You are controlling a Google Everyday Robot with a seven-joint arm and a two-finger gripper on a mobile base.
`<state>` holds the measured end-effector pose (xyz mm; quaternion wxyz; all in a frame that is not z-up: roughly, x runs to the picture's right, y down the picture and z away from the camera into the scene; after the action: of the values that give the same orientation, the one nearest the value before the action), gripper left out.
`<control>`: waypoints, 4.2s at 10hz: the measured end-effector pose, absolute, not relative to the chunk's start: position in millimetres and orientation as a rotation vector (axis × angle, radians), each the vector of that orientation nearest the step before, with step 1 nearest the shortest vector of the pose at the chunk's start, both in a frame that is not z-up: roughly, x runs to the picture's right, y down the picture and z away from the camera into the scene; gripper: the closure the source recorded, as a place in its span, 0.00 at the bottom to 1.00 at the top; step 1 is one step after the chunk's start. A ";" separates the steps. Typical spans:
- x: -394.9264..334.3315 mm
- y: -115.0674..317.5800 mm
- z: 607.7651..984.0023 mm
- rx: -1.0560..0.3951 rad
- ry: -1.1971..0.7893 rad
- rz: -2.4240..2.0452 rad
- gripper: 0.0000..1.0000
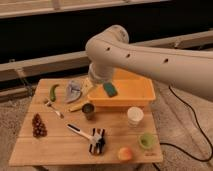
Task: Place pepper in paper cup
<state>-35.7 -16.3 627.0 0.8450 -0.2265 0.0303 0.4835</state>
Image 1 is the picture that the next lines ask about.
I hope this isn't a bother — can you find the dark metal cup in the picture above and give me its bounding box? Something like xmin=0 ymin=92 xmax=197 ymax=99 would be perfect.
xmin=82 ymin=103 xmax=95 ymax=120

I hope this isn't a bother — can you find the black white dish brush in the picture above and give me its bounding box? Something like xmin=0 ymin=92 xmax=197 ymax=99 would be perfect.
xmin=67 ymin=124 xmax=105 ymax=155

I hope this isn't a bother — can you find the peach fruit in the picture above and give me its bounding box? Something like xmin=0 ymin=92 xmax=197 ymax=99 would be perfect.
xmin=118 ymin=147 xmax=133 ymax=161

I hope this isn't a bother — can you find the grey crumpled cloth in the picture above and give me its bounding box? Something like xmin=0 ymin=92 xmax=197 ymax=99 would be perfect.
xmin=65 ymin=80 xmax=82 ymax=103

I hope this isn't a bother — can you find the green pepper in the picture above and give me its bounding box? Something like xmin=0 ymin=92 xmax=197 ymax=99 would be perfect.
xmin=49 ymin=84 xmax=59 ymax=102

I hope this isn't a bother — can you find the dark grape bunch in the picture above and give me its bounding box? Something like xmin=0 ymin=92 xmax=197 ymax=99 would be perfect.
xmin=32 ymin=114 xmax=47 ymax=138

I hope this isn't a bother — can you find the white paper cup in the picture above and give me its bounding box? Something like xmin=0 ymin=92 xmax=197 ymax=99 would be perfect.
xmin=127 ymin=107 xmax=144 ymax=127

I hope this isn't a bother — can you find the green sponge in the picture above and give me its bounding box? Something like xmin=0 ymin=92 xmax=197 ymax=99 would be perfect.
xmin=103 ymin=82 xmax=117 ymax=97

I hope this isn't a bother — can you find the black power cable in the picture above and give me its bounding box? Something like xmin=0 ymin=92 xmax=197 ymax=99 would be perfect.
xmin=152 ymin=84 xmax=213 ymax=171

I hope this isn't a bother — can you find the orange plastic bin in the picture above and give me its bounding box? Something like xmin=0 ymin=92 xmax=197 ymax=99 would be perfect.
xmin=88 ymin=69 xmax=156 ymax=107

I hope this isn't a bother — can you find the green plastic cup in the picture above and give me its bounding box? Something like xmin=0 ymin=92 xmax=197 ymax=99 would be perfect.
xmin=139 ymin=133 xmax=155 ymax=150

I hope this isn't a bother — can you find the wooden table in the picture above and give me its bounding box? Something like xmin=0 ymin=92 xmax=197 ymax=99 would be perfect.
xmin=9 ymin=79 xmax=163 ymax=166

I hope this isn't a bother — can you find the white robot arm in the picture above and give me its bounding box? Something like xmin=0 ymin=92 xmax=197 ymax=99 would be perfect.
xmin=85 ymin=25 xmax=213 ymax=102

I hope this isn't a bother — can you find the yellow banana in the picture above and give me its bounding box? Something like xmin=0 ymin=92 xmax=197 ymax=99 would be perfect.
xmin=69 ymin=78 xmax=95 ymax=112

